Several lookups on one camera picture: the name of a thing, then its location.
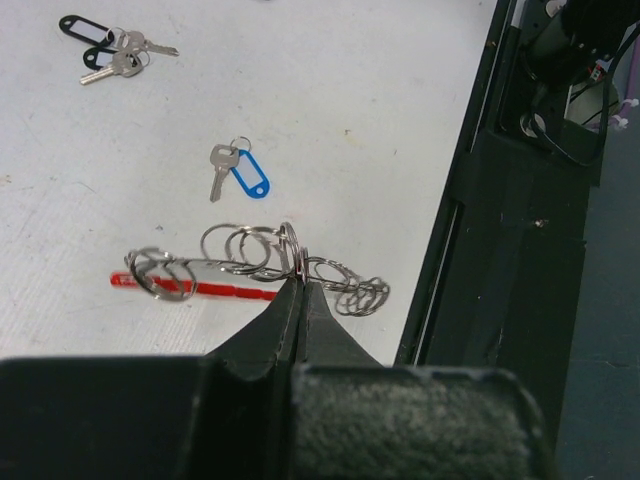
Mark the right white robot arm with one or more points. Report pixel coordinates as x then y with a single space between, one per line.
580 34

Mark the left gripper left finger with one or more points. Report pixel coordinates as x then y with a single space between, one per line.
222 415

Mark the black carabiner key bunch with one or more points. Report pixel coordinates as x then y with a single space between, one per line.
113 51

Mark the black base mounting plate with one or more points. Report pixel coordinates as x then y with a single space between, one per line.
500 282

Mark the red handled keyring holder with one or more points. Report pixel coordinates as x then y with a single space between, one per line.
248 262

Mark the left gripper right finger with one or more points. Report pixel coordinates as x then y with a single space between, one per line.
355 419

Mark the blue tagged key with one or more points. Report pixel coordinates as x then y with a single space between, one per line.
236 158

